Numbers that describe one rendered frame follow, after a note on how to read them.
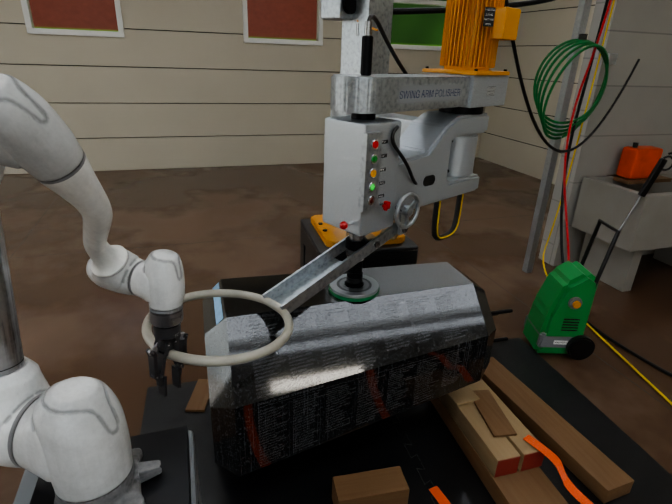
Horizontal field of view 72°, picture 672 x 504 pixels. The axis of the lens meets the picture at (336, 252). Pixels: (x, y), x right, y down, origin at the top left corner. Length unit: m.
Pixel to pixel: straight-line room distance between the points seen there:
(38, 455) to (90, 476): 0.10
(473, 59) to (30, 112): 1.72
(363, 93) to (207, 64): 6.20
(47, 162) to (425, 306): 1.53
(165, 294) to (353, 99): 0.89
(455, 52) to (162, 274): 1.54
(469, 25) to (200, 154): 6.19
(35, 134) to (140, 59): 6.84
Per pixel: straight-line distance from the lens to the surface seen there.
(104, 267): 1.37
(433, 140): 2.03
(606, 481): 2.53
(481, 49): 2.22
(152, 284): 1.32
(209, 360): 1.41
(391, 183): 1.81
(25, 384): 1.18
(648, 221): 4.32
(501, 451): 2.29
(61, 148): 0.97
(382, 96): 1.70
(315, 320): 1.87
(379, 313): 1.95
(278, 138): 8.01
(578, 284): 3.17
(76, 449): 1.08
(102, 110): 7.86
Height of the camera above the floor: 1.76
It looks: 23 degrees down
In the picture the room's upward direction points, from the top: 2 degrees clockwise
